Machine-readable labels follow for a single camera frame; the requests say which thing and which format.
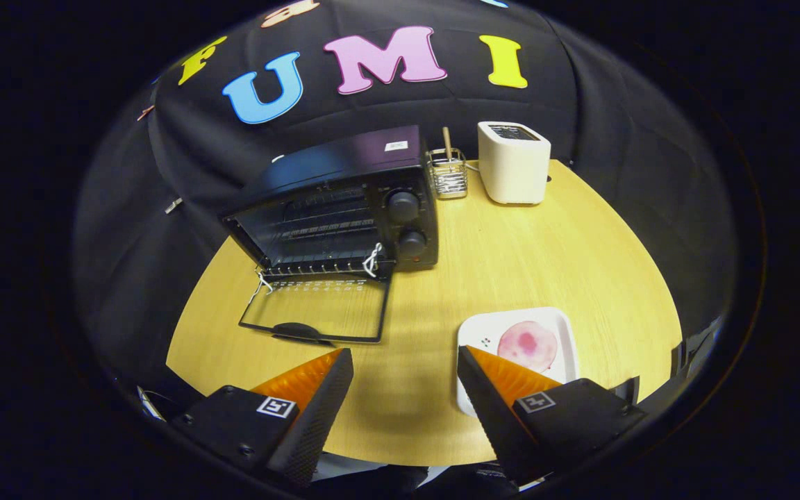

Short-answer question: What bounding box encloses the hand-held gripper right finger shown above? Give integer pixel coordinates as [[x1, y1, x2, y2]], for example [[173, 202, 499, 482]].
[[457, 345, 647, 485]]

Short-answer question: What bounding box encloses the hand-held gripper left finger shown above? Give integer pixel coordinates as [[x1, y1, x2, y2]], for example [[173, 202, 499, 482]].
[[171, 348, 355, 487]]

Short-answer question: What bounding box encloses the pink round food slice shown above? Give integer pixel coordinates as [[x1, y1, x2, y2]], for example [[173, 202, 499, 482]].
[[497, 321, 559, 374]]

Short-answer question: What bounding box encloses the white square food tray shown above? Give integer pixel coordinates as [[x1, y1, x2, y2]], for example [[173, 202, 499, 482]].
[[456, 306, 579, 417]]

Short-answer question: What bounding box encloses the black toaster oven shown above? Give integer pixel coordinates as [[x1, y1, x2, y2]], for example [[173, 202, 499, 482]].
[[219, 125, 440, 346]]

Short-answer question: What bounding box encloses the white bread toaster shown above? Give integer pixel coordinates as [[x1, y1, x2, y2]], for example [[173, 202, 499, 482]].
[[477, 121, 552, 206]]

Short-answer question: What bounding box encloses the black backdrop cloth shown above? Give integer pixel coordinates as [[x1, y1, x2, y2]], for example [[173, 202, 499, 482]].
[[72, 0, 738, 390]]

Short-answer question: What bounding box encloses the metal oven wire rack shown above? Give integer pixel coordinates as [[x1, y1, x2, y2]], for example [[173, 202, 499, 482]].
[[258, 187, 381, 280]]

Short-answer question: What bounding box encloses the metal wire utensil holder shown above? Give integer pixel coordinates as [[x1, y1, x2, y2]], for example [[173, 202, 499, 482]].
[[426, 148, 469, 200]]

